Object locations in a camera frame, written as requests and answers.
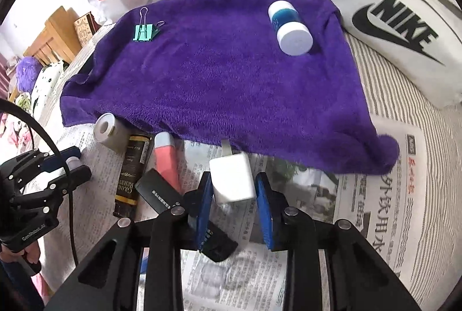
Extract newspaper sheets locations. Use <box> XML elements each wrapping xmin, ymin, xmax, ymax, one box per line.
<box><xmin>36</xmin><ymin>22</ymin><xmax>423</xmax><ymax>311</ymax></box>

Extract white tape roll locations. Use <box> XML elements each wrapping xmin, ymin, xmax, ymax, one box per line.
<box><xmin>93</xmin><ymin>112</ymin><xmax>128</xmax><ymax>153</ymax></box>

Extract person's left hand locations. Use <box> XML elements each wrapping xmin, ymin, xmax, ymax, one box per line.
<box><xmin>0</xmin><ymin>244</ymin><xmax>42</xmax><ymax>273</ymax></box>

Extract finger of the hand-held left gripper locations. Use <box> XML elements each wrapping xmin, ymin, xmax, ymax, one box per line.
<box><xmin>9</xmin><ymin>165</ymin><xmax>92</xmax><ymax>221</ymax></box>
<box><xmin>0</xmin><ymin>148</ymin><xmax>82</xmax><ymax>189</ymax></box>

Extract floral pink quilt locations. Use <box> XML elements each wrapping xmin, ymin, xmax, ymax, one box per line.
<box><xmin>0</xmin><ymin>91</ymin><xmax>40</xmax><ymax>160</ymax></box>

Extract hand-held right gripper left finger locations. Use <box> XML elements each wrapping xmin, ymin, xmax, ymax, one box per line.
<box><xmin>43</xmin><ymin>172</ymin><xmax>217</xmax><ymax>311</ymax></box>

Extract white charger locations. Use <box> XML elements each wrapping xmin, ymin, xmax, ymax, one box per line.
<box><xmin>209</xmin><ymin>139</ymin><xmax>258</xmax><ymax>206</ymax></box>

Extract wooden headboard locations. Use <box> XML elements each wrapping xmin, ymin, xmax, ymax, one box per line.
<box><xmin>23</xmin><ymin>6</ymin><xmax>85</xmax><ymax>66</ymax></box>

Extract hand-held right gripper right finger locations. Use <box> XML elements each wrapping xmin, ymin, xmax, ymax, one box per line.
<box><xmin>254</xmin><ymin>172</ymin><xmax>423</xmax><ymax>311</ymax></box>

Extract striped bed sheet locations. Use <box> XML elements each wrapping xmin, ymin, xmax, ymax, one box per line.
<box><xmin>271</xmin><ymin>0</ymin><xmax>462</xmax><ymax>297</ymax></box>

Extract purple plush toy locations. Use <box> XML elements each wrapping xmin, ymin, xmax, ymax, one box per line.
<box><xmin>14</xmin><ymin>56</ymin><xmax>43</xmax><ymax>91</ymax></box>

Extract black cable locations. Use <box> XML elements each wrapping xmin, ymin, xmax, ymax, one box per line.
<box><xmin>0</xmin><ymin>99</ymin><xmax>78</xmax><ymax>263</ymax></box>

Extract pink tube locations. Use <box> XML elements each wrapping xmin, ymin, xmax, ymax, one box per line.
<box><xmin>154</xmin><ymin>131</ymin><xmax>183</xmax><ymax>194</ymax></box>

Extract dark brown bottle gold label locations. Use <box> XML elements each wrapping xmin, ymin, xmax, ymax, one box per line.
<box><xmin>113</xmin><ymin>134</ymin><xmax>151</xmax><ymax>218</ymax></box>

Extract brown patterned box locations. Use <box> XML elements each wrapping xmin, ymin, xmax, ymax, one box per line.
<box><xmin>74</xmin><ymin>11</ymin><xmax>100</xmax><ymax>46</ymax></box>

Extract black rectangular case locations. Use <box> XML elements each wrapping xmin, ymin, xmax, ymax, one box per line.
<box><xmin>135</xmin><ymin>168</ymin><xmax>239</xmax><ymax>263</ymax></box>

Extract blue and white bottle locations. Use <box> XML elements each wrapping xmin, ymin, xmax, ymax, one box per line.
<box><xmin>268</xmin><ymin>0</ymin><xmax>314</xmax><ymax>56</ymax></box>

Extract purple towel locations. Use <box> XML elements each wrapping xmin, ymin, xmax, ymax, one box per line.
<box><xmin>59</xmin><ymin>0</ymin><xmax>399</xmax><ymax>176</ymax></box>

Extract green binder clip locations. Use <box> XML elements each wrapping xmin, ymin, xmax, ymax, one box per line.
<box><xmin>133</xmin><ymin>7</ymin><xmax>165</xmax><ymax>42</ymax></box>

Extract white dotted pillow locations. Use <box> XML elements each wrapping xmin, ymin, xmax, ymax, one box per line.
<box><xmin>31</xmin><ymin>60</ymin><xmax>71</xmax><ymax>117</ymax></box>

